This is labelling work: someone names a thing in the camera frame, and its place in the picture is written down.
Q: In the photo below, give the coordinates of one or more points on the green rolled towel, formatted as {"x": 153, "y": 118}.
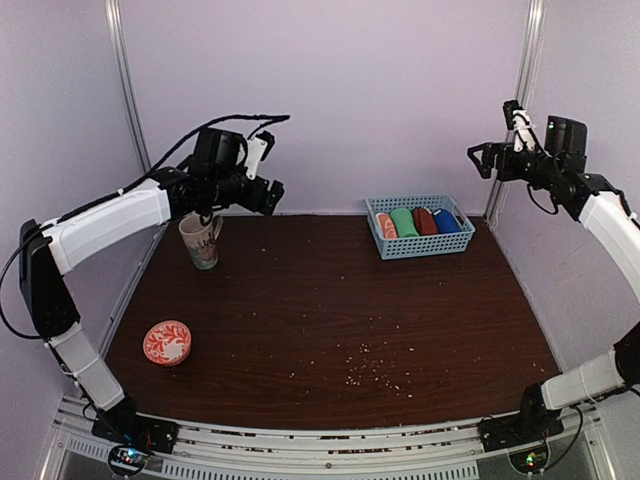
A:
{"x": 403, "y": 222}

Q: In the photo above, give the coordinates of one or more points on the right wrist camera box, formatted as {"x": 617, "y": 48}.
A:
{"x": 564, "y": 135}

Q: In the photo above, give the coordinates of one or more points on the brown towel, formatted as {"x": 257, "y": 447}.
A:
{"x": 424, "y": 222}

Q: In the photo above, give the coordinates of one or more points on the light blue plastic basket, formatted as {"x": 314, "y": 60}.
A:
{"x": 422, "y": 246}

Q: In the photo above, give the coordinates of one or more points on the aluminium frame post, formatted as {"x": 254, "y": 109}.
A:
{"x": 524, "y": 92}
{"x": 118, "y": 41}

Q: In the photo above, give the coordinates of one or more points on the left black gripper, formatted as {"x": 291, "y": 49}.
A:
{"x": 255, "y": 203}

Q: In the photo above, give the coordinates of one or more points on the blue towel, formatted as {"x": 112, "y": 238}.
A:
{"x": 445, "y": 222}

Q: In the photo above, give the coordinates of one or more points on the orange patterned bowl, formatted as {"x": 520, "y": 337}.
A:
{"x": 167, "y": 343}

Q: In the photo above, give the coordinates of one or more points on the front aluminium rail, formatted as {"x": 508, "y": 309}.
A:
{"x": 450, "y": 450}

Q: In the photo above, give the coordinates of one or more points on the right aluminium frame post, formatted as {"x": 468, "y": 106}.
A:
{"x": 524, "y": 92}

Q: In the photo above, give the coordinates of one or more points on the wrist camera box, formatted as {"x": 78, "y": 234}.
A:
{"x": 215, "y": 153}
{"x": 564, "y": 135}

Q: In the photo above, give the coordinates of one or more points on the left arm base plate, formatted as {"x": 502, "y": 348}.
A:
{"x": 125, "y": 427}

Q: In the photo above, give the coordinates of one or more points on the white patterned mug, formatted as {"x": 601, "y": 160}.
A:
{"x": 200, "y": 236}

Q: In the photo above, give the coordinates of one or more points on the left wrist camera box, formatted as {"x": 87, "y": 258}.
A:
{"x": 215, "y": 153}

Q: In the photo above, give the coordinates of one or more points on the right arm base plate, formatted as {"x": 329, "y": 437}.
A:
{"x": 510, "y": 431}

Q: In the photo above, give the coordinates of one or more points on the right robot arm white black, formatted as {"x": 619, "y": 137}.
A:
{"x": 573, "y": 240}

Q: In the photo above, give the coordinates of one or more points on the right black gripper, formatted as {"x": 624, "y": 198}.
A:
{"x": 491, "y": 150}

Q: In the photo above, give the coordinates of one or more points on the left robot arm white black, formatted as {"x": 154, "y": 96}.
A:
{"x": 68, "y": 269}

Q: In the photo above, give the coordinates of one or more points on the left aluminium frame post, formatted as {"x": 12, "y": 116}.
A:
{"x": 118, "y": 41}

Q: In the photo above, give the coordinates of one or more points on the orange white rolled towel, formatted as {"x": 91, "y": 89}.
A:
{"x": 386, "y": 226}

